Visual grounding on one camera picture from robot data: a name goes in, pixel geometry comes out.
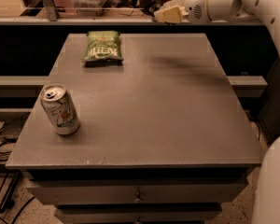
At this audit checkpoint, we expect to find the grey power adapter box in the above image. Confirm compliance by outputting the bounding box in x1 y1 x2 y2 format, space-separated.
0 119 25 142

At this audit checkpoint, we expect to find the grey metal shelf rail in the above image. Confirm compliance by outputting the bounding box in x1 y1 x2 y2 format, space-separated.
0 0 265 27

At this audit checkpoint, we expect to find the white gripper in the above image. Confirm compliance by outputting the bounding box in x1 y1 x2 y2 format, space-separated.
154 0 211 24

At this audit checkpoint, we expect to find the black cables left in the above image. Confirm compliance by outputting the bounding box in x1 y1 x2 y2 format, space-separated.
0 114 35 224

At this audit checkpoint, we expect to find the black rxbar chocolate bar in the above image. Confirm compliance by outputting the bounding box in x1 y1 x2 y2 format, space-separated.
143 1 160 17

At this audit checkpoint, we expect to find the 7up soda can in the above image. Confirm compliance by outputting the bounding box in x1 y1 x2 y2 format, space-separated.
40 84 80 135

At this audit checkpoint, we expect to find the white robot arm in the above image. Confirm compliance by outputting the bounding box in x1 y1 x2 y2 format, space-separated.
154 0 280 224

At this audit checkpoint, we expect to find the green kettle chips bag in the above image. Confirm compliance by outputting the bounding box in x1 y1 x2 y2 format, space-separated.
82 31 123 62

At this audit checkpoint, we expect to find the grey drawer cabinet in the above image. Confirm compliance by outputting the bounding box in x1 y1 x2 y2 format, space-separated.
7 34 263 224

